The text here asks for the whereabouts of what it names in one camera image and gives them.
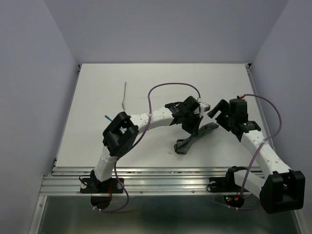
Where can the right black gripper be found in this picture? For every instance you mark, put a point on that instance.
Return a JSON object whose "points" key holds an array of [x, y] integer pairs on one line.
{"points": [[223, 106]]}

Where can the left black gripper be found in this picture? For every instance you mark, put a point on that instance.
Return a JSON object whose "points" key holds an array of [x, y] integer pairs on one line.
{"points": [[193, 129]]}

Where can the dark grey cloth napkin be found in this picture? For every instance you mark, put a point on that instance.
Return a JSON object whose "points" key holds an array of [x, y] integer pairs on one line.
{"points": [[182, 146]]}

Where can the silver metal fork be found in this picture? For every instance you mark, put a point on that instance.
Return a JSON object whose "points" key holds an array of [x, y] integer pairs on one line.
{"points": [[124, 96]]}

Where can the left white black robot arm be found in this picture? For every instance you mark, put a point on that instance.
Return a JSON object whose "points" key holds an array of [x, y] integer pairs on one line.
{"points": [[120, 135]]}

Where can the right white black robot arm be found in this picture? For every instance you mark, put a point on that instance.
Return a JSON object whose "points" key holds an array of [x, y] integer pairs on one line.
{"points": [[273, 182]]}

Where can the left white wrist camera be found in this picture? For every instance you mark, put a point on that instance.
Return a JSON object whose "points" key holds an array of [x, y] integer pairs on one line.
{"points": [[204, 107]]}

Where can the aluminium right side rail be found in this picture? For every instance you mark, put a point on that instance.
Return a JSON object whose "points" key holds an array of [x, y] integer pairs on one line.
{"points": [[263, 109]]}

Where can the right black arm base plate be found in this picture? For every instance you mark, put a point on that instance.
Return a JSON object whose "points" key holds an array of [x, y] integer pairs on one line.
{"points": [[222, 185]]}

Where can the aluminium front rail frame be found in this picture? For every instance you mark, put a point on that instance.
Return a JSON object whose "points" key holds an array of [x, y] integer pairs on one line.
{"points": [[160, 201]]}

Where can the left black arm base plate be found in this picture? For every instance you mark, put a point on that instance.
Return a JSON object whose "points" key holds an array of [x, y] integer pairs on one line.
{"points": [[111, 186]]}

